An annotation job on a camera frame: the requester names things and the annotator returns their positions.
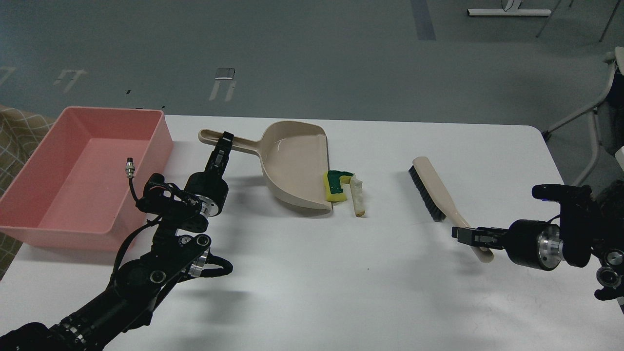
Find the beige hand brush black bristles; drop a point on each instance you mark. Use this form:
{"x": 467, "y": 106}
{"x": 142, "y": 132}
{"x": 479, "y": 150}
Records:
{"x": 434, "y": 194}

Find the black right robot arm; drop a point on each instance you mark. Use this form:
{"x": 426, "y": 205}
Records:
{"x": 583, "y": 232}

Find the yellow green sponge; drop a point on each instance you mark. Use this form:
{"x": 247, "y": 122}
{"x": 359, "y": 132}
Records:
{"x": 333, "y": 181}

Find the beige checkered cloth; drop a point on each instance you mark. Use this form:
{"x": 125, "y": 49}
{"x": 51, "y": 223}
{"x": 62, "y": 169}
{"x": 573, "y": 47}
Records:
{"x": 21, "y": 132}

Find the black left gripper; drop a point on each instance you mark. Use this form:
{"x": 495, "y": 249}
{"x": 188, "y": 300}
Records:
{"x": 209, "y": 185}

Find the pink plastic bin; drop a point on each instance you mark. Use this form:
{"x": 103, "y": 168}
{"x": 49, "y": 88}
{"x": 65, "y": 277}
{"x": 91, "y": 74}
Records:
{"x": 73, "y": 192}

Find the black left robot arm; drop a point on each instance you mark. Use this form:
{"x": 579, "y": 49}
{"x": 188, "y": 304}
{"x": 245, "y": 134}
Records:
{"x": 170, "y": 249}

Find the white office chair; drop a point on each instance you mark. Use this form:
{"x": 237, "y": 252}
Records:
{"x": 614, "y": 61}

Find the white desk base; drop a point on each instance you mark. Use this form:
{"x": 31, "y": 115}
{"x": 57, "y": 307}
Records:
{"x": 512, "y": 8}

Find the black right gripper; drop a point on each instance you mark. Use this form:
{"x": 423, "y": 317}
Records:
{"x": 529, "y": 243}

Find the beige plastic dustpan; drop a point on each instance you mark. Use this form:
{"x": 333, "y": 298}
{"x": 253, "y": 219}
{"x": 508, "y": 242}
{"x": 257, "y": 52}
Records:
{"x": 294, "y": 157}

